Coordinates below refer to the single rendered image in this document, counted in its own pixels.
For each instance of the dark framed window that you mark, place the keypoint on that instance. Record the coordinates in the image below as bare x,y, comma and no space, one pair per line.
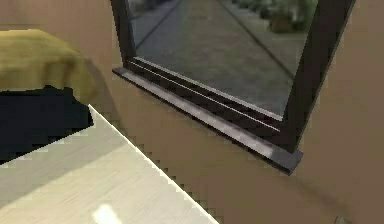
216,60

